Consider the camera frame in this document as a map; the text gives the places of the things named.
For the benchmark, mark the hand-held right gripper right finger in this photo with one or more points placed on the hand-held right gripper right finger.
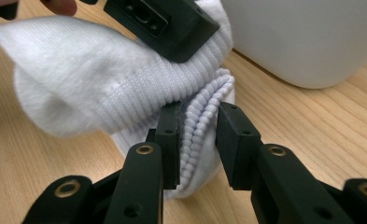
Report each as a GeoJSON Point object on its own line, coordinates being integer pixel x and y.
{"type": "Point", "coordinates": [234, 146]}

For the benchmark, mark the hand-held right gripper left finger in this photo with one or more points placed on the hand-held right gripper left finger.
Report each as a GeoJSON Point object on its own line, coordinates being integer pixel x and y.
{"type": "Point", "coordinates": [171, 149]}

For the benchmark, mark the white plastic bin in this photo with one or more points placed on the white plastic bin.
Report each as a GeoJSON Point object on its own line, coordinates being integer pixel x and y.
{"type": "Point", "coordinates": [305, 40]}

